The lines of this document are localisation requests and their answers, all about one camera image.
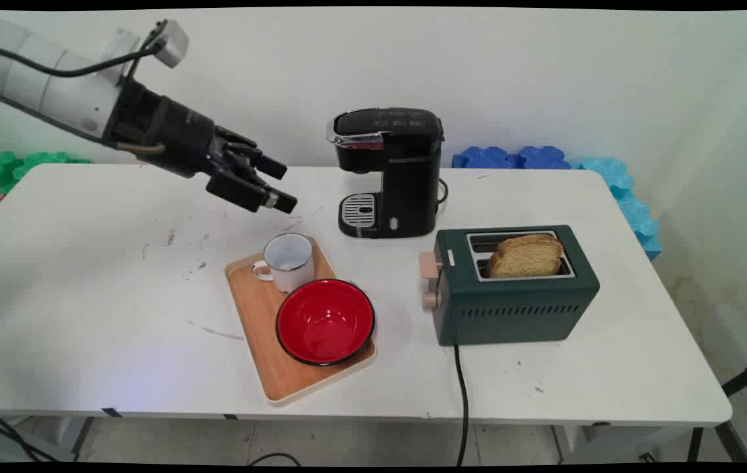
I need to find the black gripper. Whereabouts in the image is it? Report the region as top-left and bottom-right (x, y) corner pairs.
(107, 79), (299, 215)

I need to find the beige toaster lever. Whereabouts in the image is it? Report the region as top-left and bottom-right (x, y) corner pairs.
(419, 251), (443, 287)

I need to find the white enamel mug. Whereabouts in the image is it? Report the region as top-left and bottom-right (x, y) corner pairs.
(252, 233), (317, 294)

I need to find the black coffee machine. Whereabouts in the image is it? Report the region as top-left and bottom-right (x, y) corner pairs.
(326, 107), (446, 240)

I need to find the wooden serving tray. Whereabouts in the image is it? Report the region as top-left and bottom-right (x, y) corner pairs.
(224, 236), (378, 405)

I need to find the red bowl black rim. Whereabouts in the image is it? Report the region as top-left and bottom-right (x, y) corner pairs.
(275, 279), (376, 367)

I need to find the blue foam mat piece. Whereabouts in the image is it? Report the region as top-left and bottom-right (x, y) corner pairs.
(518, 145), (573, 171)
(451, 146), (520, 170)

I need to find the toasted bread slice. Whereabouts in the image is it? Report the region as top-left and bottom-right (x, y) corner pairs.
(485, 234), (566, 279)

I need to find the dark green toaster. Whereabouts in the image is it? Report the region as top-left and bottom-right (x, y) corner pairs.
(430, 225), (601, 348)

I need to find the cyan foam mat piece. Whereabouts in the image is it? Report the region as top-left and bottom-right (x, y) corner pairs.
(569, 156), (664, 262)

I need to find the black tripod leg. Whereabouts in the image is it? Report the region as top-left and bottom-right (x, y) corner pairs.
(687, 354), (747, 464)

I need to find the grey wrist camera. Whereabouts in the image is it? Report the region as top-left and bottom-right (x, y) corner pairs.
(150, 18), (191, 69)

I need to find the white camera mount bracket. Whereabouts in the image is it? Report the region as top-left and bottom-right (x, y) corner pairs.
(101, 29), (149, 85)

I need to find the black camera cable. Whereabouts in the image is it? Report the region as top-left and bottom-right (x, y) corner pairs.
(0, 22), (170, 79)

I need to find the black floor cable loop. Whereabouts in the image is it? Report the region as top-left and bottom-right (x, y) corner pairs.
(246, 452), (302, 468)

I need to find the black toaster power cord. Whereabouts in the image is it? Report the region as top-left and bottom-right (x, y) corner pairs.
(453, 345), (471, 467)

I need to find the black hanging cable bundle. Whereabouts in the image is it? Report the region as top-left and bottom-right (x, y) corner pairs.
(0, 392), (60, 463)

